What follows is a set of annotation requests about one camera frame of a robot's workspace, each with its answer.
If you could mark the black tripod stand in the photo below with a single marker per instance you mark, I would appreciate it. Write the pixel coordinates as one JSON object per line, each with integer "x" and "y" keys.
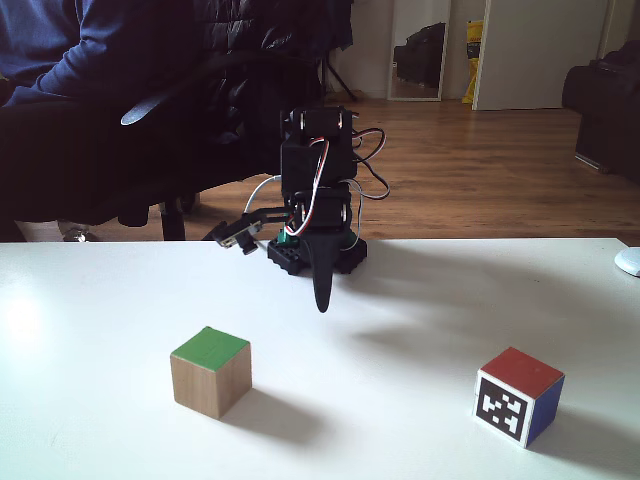
{"x": 340, "y": 75}

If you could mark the white door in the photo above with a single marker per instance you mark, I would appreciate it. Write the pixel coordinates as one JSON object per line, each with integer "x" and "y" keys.
{"x": 540, "y": 50}

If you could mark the tall standing mirror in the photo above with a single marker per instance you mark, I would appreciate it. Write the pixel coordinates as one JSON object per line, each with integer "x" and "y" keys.
{"x": 417, "y": 50}

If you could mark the black sofa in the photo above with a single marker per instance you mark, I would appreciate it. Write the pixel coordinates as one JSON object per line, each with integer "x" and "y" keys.
{"x": 610, "y": 110}

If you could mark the black office chair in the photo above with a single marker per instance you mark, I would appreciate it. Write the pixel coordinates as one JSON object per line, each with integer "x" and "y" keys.
{"x": 175, "y": 220}

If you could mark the red-topped wooden cube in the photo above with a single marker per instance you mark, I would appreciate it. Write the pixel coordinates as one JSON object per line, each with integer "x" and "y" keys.
{"x": 520, "y": 370}

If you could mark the black padded jacket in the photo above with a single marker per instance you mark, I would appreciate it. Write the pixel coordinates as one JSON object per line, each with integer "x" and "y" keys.
{"x": 235, "y": 30}

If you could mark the small camera on stalk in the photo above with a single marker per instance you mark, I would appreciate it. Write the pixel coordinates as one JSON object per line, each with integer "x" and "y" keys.
{"x": 235, "y": 232}

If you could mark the white round object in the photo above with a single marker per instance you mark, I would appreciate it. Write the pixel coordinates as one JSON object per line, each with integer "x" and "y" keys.
{"x": 630, "y": 261}

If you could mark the yellow bag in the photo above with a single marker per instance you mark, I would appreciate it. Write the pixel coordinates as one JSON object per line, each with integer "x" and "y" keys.
{"x": 474, "y": 60}

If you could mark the green-topped wooden cube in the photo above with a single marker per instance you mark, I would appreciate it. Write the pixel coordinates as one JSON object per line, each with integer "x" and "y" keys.
{"x": 210, "y": 380}

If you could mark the person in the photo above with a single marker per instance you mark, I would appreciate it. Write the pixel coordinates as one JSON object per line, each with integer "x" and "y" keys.
{"x": 50, "y": 40}

